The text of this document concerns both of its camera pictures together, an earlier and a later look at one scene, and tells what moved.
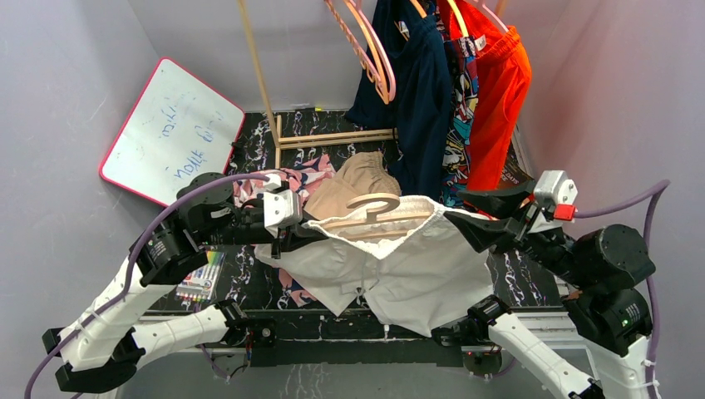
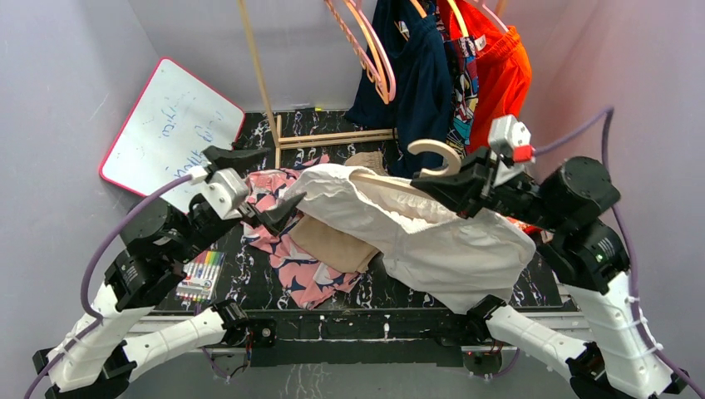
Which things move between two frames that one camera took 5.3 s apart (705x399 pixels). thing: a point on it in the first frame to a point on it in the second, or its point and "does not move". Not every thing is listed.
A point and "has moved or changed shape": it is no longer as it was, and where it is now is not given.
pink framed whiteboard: x=178 y=127 does not move
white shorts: x=426 y=269 has moved or changed shape
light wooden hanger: x=374 y=204 to x=422 y=145
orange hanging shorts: x=505 y=72 does not move
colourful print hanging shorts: x=462 y=102 does not move
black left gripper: x=293 y=237 to x=239 y=161
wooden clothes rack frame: x=308 y=140 does not move
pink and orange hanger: x=381 y=72 does not move
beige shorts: x=358 y=175 to x=329 y=246
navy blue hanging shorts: x=421 y=110 does not move
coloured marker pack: x=201 y=287 does not move
